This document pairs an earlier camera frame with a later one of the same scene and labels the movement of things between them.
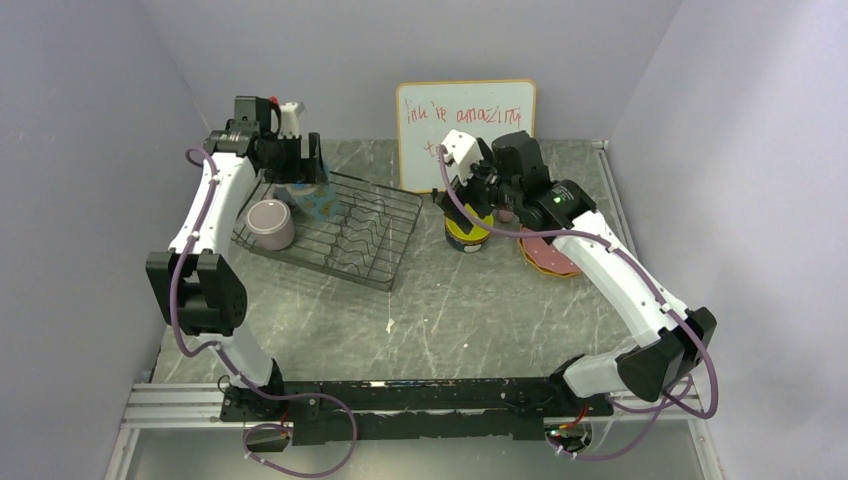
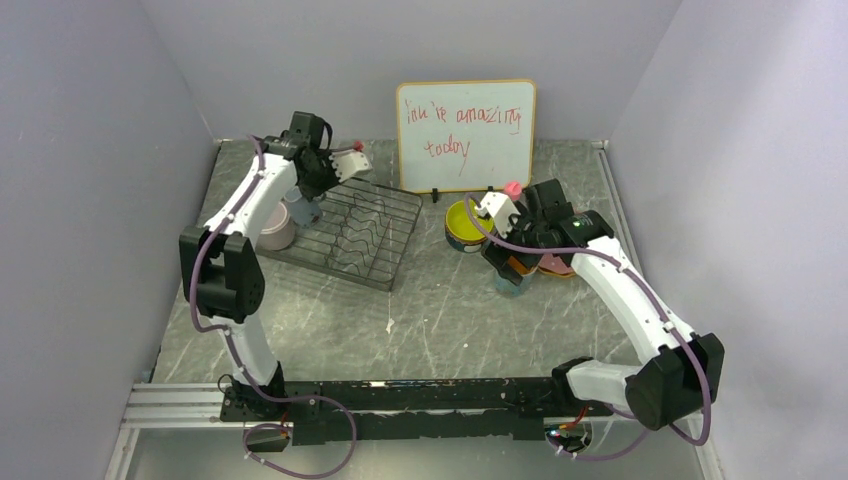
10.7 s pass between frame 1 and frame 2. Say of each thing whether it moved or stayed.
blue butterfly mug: moved
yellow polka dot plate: stayed
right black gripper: moved
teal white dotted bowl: stayed
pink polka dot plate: stayed
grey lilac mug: stayed
